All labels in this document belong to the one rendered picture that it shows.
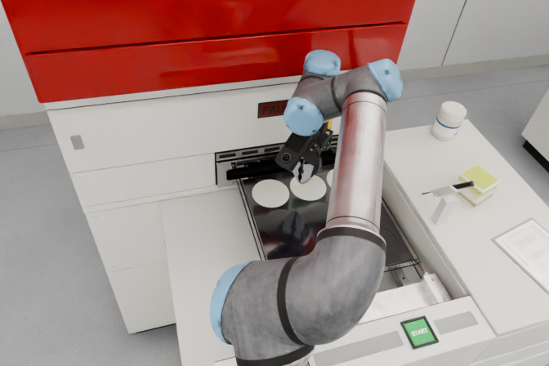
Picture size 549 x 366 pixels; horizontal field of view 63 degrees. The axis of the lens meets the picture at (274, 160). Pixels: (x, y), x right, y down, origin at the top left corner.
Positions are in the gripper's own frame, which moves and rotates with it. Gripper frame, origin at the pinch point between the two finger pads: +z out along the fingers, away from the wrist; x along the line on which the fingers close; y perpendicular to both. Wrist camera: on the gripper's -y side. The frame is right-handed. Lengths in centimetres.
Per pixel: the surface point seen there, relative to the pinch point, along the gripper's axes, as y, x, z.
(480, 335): -14, -50, 1
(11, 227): -24, 135, 97
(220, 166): -4.8, 22.0, 3.8
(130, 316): -30, 46, 76
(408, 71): 217, 26, 88
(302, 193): 2.9, 0.0, 7.3
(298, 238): -10.5, -6.6, 7.3
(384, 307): -14.2, -31.6, 9.3
